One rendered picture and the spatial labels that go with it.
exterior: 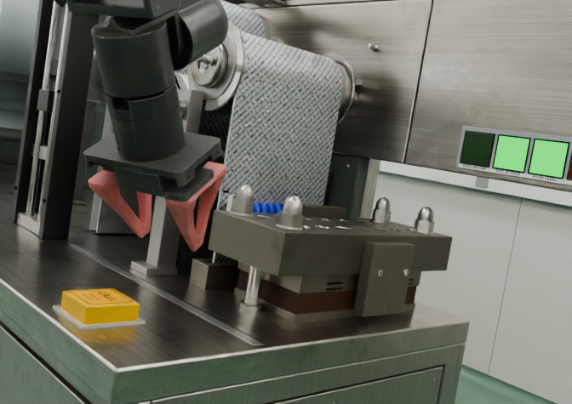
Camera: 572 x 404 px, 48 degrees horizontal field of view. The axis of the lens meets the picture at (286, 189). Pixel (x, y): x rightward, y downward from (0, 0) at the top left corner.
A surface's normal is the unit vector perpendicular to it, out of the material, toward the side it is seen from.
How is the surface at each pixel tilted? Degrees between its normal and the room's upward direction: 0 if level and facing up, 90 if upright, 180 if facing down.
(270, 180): 90
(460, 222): 90
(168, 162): 30
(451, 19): 90
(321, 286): 90
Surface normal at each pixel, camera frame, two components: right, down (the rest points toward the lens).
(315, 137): 0.67, 0.17
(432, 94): -0.72, -0.07
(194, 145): -0.07, -0.85
